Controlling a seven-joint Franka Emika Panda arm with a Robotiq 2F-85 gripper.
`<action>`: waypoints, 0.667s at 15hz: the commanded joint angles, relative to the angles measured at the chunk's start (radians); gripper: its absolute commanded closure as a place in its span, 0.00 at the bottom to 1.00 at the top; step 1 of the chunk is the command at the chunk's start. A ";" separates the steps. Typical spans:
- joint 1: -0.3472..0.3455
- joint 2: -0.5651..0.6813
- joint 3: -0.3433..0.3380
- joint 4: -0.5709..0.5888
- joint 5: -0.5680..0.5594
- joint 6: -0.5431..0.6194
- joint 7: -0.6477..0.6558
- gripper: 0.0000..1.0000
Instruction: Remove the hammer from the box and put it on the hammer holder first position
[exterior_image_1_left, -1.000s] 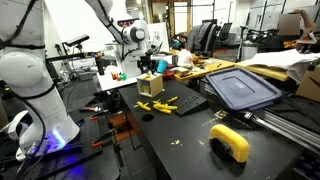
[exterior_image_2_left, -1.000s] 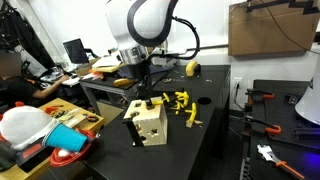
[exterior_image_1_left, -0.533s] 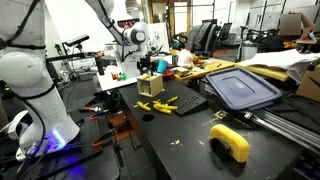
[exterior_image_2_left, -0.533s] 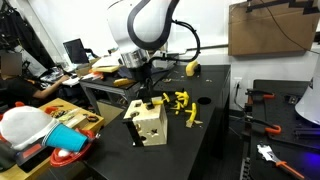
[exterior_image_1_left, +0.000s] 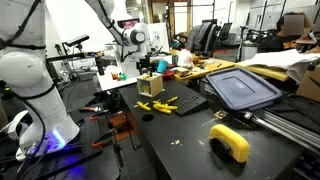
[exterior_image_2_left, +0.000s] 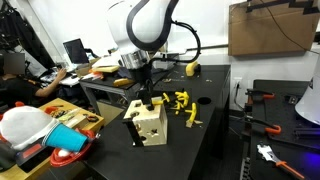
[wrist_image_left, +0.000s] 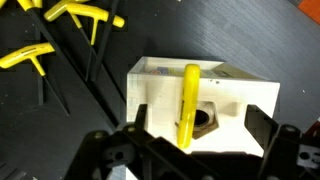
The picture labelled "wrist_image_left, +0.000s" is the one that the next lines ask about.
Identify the large yellow T-handle hex key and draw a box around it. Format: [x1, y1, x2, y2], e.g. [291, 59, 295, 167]
[0, 42, 71, 116]

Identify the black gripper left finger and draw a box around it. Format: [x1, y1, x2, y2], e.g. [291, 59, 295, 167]
[64, 103, 214, 180]

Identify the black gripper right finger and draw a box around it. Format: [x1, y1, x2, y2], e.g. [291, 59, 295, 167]
[244, 104, 320, 180]

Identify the wooden cube box with holes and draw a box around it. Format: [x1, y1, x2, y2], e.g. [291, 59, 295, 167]
[125, 55, 281, 158]

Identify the small yellow T-handle hex key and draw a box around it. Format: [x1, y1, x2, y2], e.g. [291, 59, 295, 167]
[176, 63, 201, 150]

